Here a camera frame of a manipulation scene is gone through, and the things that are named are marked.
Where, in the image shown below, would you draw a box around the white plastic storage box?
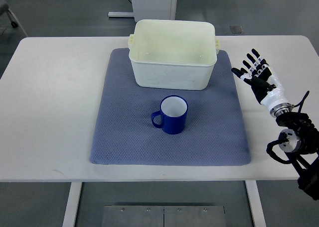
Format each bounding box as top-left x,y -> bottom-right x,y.
128,19 -> 218,90

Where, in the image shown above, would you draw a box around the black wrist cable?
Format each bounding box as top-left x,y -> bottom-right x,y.
290,91 -> 310,113

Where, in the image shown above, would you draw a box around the blue mug white inside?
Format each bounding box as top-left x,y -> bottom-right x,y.
151,95 -> 188,135

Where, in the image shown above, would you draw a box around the white table frame legs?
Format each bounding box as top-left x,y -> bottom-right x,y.
62,180 -> 266,227

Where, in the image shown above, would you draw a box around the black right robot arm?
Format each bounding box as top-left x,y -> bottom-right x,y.
266,103 -> 319,201

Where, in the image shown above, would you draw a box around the blue textured cloth mat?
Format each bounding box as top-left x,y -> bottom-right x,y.
90,48 -> 251,166

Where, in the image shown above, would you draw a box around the white cabinet with base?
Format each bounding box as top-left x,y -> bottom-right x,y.
108,0 -> 177,22

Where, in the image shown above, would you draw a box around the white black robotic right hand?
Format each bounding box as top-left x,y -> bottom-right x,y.
231,49 -> 293,117

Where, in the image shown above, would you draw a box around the chair with caster wheel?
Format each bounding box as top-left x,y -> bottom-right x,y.
0,0 -> 29,37

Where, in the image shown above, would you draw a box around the grey floor outlet plate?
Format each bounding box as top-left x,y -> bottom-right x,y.
230,25 -> 244,34

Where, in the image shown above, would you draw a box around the metal base plate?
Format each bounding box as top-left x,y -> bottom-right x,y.
102,205 -> 226,227

